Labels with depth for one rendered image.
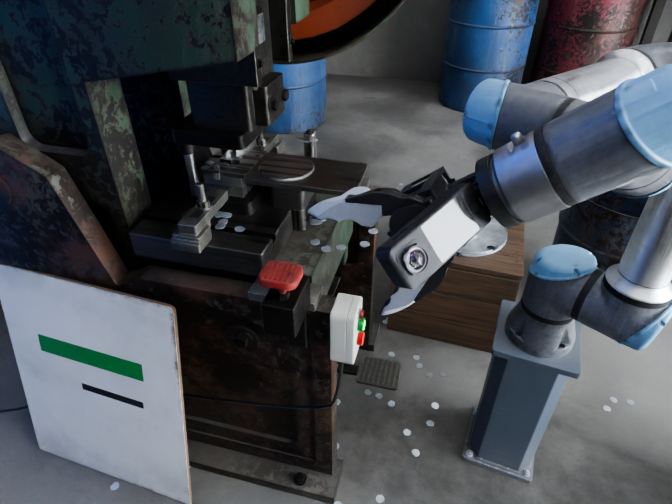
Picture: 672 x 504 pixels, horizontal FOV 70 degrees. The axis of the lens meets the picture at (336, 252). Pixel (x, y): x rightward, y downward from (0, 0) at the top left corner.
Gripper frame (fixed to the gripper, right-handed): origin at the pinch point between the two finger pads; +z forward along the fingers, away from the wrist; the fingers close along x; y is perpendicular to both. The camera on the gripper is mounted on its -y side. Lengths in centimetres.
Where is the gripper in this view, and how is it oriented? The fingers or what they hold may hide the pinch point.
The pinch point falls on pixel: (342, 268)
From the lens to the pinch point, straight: 55.8
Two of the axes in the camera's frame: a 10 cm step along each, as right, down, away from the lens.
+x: -5.7, -7.9, -2.4
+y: 3.9, -5.1, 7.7
